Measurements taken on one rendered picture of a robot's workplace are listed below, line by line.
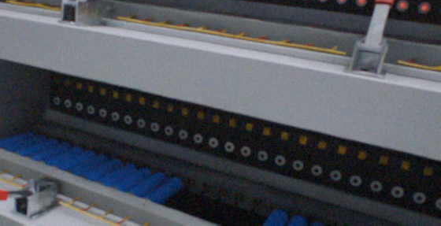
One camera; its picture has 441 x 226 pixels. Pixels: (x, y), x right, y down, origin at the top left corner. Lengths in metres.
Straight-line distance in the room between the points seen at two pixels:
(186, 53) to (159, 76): 0.03
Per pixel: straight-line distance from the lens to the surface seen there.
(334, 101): 0.32
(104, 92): 0.57
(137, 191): 0.45
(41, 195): 0.43
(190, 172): 0.50
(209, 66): 0.34
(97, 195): 0.43
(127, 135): 0.56
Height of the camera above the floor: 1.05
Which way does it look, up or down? 2 degrees down
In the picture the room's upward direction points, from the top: 14 degrees clockwise
